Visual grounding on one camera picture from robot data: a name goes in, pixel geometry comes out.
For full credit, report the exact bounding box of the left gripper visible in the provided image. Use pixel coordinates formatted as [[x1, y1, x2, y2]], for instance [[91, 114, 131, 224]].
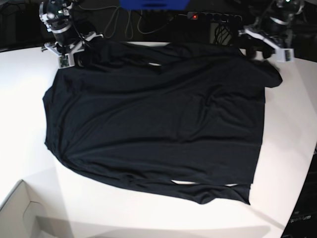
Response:
[[238, 17, 293, 60]]

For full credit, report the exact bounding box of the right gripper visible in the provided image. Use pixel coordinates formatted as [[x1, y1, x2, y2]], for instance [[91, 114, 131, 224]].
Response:
[[41, 31, 104, 57]]

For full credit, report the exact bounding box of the dark navy t-shirt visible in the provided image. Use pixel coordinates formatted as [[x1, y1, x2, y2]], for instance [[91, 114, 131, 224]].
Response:
[[43, 42, 282, 204]]

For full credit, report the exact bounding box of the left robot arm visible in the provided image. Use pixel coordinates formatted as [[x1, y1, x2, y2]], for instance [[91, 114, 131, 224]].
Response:
[[238, 0, 305, 62]]

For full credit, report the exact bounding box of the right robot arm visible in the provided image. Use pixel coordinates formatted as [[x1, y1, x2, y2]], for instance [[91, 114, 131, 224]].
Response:
[[39, 0, 103, 60]]

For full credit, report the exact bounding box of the black power strip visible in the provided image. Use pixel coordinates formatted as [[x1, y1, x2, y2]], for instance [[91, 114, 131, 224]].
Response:
[[179, 11, 243, 23]]

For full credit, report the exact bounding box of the blue plastic bin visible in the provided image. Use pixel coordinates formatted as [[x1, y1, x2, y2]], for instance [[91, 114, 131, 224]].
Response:
[[119, 0, 190, 10]]

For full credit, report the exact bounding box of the white cardboard box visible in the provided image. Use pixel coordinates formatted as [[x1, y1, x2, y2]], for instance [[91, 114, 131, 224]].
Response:
[[0, 180, 45, 238]]

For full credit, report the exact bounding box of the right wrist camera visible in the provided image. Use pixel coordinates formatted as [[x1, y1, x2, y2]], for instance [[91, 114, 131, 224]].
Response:
[[58, 54, 75, 69]]

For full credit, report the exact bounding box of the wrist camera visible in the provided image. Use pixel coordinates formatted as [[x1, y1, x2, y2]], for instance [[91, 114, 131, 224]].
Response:
[[58, 54, 75, 69], [275, 48, 295, 62]]

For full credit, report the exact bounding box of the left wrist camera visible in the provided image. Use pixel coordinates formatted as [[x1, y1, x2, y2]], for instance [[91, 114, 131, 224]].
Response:
[[275, 48, 295, 62]]

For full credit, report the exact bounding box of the grey looped cable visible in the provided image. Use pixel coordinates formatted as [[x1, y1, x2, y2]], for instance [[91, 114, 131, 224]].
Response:
[[104, 9, 174, 39]]

